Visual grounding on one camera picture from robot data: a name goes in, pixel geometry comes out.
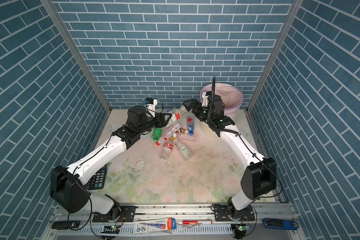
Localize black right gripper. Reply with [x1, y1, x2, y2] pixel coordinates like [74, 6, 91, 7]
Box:
[184, 98, 214, 123]

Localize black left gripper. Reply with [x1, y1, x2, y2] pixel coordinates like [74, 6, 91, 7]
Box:
[135, 112, 172, 136]

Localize clear bottle green cap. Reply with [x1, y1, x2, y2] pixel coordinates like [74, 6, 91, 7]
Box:
[167, 106, 187, 127]

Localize red label cola bottle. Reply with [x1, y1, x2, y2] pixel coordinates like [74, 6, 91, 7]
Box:
[159, 140, 174, 159]

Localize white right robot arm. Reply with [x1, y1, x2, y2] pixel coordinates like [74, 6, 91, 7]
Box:
[183, 95, 278, 211]

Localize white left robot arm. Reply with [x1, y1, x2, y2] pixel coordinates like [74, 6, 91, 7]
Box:
[50, 113, 171, 219]

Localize white bin with pink liner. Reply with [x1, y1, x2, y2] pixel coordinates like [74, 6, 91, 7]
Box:
[215, 83, 244, 117]

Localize green soda bottle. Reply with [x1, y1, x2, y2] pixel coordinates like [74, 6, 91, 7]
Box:
[152, 128, 163, 141]

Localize clear bottle red cap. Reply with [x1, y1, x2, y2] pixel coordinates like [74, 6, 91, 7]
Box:
[156, 122, 181, 146]

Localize amber small bottle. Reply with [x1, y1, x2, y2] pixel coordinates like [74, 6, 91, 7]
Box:
[177, 128, 189, 134]

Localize blue red label bottle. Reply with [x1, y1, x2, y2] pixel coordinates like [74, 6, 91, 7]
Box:
[187, 116, 195, 136]

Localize clear ribbed bottle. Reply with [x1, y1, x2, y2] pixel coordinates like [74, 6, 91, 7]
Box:
[176, 133, 196, 142]

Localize clear bottle green label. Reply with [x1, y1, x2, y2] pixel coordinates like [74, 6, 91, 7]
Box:
[173, 138, 193, 161]

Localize black calculator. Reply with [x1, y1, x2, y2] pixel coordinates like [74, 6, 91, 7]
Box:
[85, 165, 108, 190]

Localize white glue tube package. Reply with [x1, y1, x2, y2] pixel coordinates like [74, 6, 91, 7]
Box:
[133, 218, 177, 234]

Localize blue black device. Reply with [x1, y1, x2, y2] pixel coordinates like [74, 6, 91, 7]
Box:
[263, 218, 299, 231]

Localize black remote control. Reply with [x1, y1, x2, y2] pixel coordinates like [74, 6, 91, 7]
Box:
[51, 221, 81, 230]

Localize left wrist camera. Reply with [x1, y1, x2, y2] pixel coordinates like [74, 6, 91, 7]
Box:
[145, 98, 159, 117]

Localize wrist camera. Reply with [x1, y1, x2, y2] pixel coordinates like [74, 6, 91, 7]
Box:
[145, 98, 159, 117]
[202, 91, 212, 107]

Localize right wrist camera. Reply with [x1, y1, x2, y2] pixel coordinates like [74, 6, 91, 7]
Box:
[202, 91, 212, 107]

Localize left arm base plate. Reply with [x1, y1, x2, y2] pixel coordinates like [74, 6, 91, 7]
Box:
[93, 206, 137, 223]

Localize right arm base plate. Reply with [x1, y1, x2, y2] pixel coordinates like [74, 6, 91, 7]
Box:
[211, 204, 255, 222]

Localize red handled tool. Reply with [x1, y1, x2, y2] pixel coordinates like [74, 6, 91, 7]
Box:
[181, 221, 213, 226]

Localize white slotted cable duct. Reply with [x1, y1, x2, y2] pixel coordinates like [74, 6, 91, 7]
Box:
[55, 224, 233, 237]

